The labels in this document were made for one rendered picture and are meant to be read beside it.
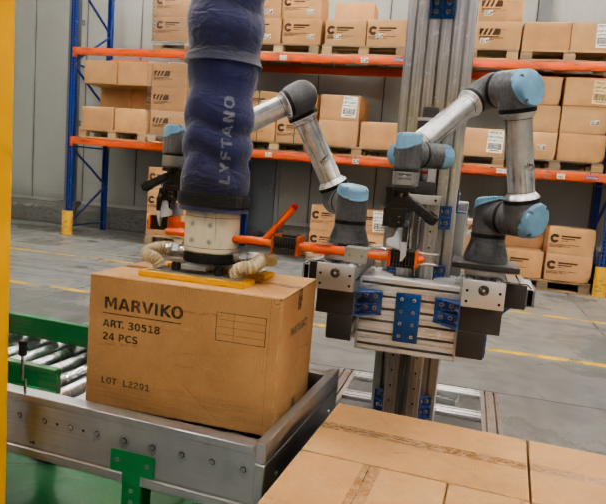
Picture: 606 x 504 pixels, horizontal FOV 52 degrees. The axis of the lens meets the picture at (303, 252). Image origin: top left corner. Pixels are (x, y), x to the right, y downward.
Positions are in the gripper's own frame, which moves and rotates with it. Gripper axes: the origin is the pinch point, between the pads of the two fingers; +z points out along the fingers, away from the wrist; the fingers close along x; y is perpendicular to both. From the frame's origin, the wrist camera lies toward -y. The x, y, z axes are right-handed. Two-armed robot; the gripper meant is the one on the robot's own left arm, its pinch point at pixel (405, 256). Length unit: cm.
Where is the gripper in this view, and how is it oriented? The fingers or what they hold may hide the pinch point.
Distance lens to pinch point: 181.8
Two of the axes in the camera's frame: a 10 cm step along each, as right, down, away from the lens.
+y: -9.6, -1.0, 2.4
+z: -0.8, 9.9, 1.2
